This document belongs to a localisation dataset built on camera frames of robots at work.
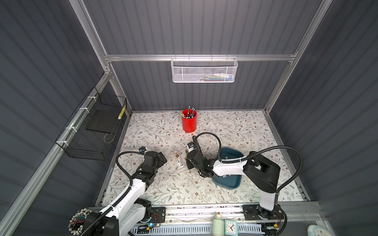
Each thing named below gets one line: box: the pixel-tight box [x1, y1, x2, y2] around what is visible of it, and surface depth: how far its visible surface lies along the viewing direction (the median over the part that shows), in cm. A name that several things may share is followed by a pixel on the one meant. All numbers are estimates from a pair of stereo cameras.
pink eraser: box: [174, 150, 185, 168], surface depth 93 cm
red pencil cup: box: [181, 108, 198, 133], surface depth 104 cm
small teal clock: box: [224, 219, 239, 236], surface depth 70 cm
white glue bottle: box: [212, 211, 225, 236], surface depth 66 cm
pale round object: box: [307, 224, 333, 236], surface depth 68 cm
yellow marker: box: [117, 105, 126, 120], surface depth 83 cm
